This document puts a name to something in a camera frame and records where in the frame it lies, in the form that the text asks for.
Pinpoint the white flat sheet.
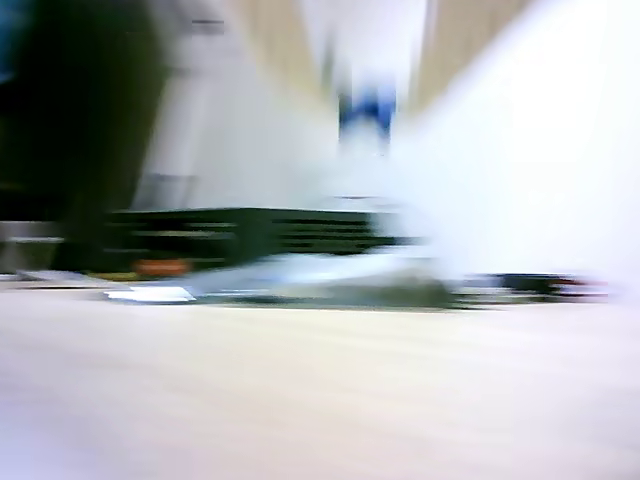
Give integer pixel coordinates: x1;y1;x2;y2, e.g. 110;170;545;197
102;285;198;305

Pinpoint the blue clothes peg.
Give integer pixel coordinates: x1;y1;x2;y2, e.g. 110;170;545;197
336;85;400;147

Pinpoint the black slatted background unit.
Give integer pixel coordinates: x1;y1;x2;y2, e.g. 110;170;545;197
103;206;426;267

